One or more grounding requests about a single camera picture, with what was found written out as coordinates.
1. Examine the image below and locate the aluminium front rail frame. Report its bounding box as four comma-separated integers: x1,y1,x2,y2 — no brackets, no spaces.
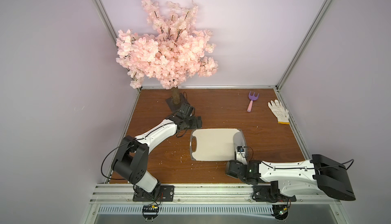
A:
82,184,351,224

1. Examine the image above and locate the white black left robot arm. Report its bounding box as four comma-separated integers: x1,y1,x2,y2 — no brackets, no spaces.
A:
100,103,202,199

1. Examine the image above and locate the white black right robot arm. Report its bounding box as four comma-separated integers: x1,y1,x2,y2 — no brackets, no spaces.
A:
225,154,356,203

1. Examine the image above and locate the white grey-rimmed cutting board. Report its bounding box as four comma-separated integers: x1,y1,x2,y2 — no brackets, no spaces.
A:
189,128,237,161

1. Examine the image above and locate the dark metal tree base plate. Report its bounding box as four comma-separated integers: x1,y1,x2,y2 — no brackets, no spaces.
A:
166,93,189,113

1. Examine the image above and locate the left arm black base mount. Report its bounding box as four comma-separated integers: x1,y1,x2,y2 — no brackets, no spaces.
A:
132,182,175,202

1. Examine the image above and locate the purple pink garden fork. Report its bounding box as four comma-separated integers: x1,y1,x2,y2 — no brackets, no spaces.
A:
246,91,259,113

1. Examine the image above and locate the white work glove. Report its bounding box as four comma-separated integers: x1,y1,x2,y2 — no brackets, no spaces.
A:
268,99,290,125

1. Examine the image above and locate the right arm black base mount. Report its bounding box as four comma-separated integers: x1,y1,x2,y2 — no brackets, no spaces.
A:
252,181,297,203

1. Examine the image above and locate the black-handled kitchen knife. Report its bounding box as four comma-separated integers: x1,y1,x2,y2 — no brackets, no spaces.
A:
233,129,248,165

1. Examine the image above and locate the pink artificial blossom tree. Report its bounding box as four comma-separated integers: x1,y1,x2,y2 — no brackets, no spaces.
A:
116,0,218,105

